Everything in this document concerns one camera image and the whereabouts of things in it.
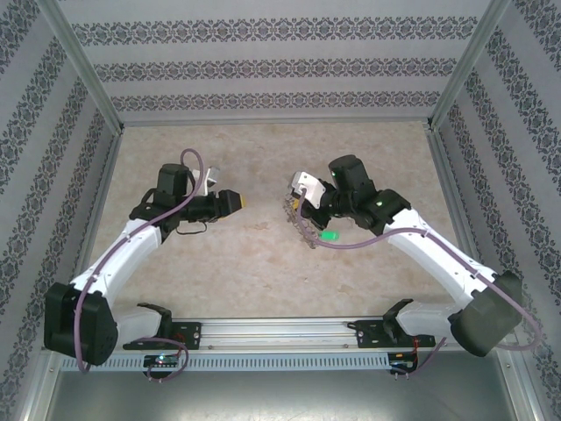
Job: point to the steel disc with split rings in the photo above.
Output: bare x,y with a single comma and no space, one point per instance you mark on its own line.
307,234

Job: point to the grey sheet metal shelf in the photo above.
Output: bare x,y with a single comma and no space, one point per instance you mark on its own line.
280,394

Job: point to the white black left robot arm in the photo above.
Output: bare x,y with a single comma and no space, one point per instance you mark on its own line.
127,245

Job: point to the aluminium frame post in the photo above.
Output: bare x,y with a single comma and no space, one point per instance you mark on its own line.
469,57
79,57

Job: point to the aluminium table side rail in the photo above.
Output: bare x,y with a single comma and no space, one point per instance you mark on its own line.
104,193
453,193

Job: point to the small controller circuit board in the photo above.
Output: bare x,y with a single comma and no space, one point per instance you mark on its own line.
162,360
401,357

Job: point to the green plastic key tag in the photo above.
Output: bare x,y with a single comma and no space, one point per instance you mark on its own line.
329,237

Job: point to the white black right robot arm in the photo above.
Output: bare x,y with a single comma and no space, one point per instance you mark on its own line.
429,250

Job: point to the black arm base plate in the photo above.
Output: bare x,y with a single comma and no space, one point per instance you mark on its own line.
188,335
368,335

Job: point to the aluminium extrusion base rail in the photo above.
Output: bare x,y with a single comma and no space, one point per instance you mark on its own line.
280,333

